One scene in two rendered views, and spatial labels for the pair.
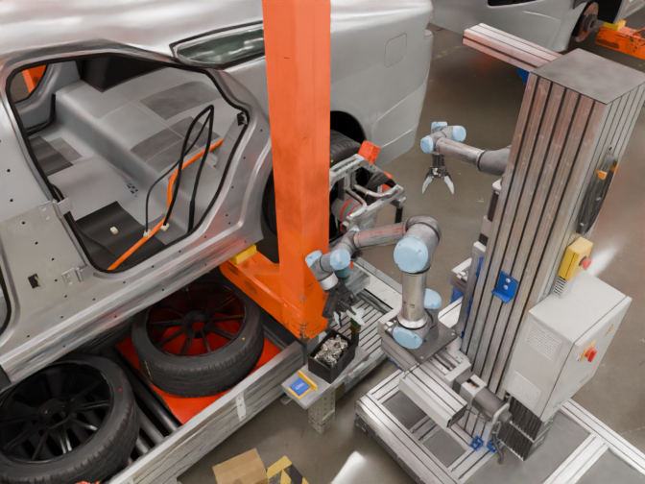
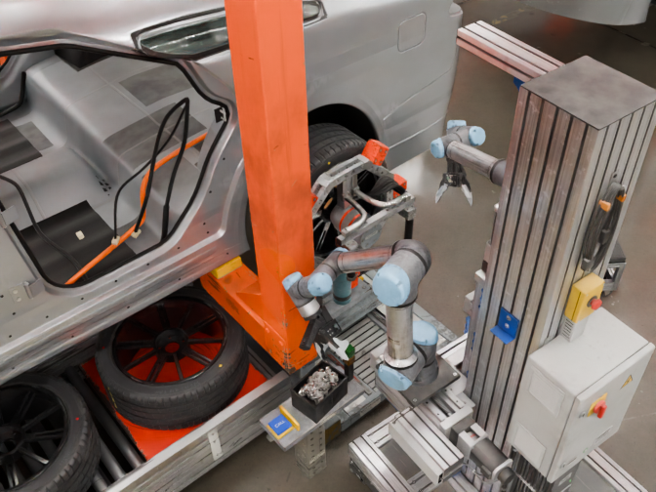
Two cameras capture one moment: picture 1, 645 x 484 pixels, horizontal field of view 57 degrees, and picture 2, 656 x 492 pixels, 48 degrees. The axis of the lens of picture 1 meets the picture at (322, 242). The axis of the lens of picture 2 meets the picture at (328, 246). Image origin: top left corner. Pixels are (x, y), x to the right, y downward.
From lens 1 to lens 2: 31 cm
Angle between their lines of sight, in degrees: 4
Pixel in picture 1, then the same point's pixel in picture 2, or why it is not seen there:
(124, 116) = (100, 101)
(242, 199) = (223, 205)
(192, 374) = (159, 403)
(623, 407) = not seen: outside the picture
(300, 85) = (267, 90)
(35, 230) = not seen: outside the picture
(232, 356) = (206, 386)
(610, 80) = (613, 98)
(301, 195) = (276, 210)
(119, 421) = (72, 454)
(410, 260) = (389, 293)
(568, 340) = (570, 392)
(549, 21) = not seen: outside the picture
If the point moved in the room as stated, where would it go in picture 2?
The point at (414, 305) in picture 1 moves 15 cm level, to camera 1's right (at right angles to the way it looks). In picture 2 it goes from (399, 343) to (446, 345)
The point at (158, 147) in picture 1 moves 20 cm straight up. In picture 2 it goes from (135, 139) to (126, 102)
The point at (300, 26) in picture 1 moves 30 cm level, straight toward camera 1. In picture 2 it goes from (265, 24) to (252, 82)
